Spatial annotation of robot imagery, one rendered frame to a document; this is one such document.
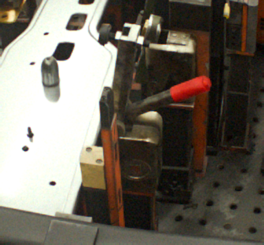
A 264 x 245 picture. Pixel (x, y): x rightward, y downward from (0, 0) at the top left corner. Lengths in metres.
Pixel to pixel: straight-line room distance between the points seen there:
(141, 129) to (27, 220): 0.74
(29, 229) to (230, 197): 1.12
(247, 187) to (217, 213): 0.09
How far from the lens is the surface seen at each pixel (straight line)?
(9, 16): 0.95
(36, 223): 0.32
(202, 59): 1.25
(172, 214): 1.40
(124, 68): 0.97
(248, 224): 1.39
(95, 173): 1.01
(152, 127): 1.06
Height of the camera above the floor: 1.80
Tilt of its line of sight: 44 degrees down
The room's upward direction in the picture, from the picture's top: 3 degrees counter-clockwise
